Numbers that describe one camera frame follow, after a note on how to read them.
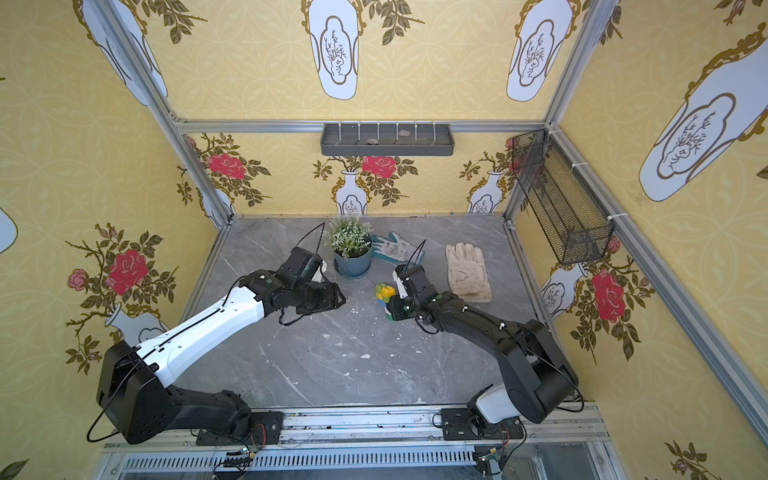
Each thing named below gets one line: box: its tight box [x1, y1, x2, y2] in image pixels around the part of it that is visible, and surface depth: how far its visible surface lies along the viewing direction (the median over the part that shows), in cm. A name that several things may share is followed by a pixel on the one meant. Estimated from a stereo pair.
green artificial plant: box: [323, 212, 373, 260], surface depth 94 cm
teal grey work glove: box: [372, 231, 426, 264], surface depth 112 cm
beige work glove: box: [445, 242, 493, 303], surface depth 106 cm
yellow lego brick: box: [376, 286, 397, 300], surface depth 91 cm
